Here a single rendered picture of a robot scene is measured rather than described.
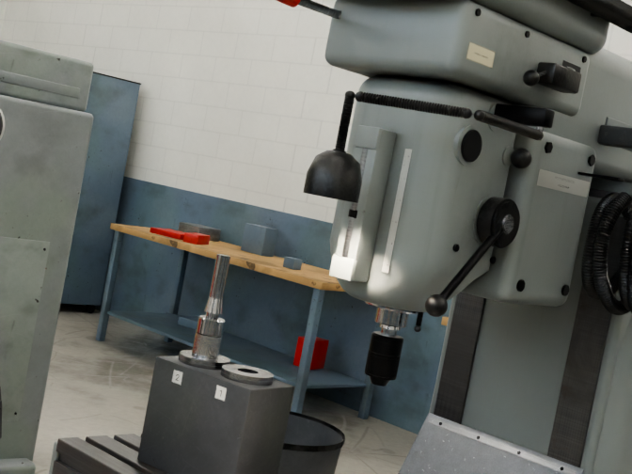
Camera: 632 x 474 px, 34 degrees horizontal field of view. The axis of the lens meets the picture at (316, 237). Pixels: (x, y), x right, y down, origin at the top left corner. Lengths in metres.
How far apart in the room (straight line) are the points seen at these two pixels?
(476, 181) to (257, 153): 6.49
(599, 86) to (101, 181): 7.37
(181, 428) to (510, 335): 0.59
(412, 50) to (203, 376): 0.68
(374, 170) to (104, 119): 7.43
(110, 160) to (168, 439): 7.11
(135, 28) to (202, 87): 1.14
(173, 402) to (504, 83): 0.79
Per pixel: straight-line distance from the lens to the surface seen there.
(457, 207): 1.42
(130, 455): 1.89
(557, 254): 1.61
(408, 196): 1.39
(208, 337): 1.80
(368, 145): 1.40
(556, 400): 1.79
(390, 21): 1.42
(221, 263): 1.79
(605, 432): 1.77
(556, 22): 1.51
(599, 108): 1.68
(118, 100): 8.83
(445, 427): 1.90
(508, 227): 1.46
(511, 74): 1.44
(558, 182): 1.58
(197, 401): 1.76
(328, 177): 1.29
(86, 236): 8.81
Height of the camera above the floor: 1.46
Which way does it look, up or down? 3 degrees down
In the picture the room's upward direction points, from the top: 11 degrees clockwise
